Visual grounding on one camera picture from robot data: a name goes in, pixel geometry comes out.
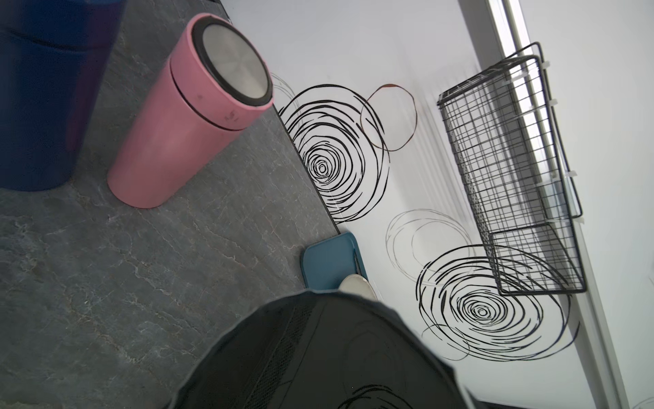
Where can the white thermos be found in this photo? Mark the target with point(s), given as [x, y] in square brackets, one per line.
[321, 350]

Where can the pink thermos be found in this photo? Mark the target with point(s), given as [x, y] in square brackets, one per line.
[212, 87]

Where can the blue thermos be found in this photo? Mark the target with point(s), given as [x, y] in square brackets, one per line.
[53, 58]

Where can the teal tray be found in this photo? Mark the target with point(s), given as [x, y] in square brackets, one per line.
[327, 263]

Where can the grey round plate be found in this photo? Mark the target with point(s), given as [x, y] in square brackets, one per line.
[357, 285]

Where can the black wire basket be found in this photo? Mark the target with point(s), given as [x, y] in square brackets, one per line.
[505, 139]

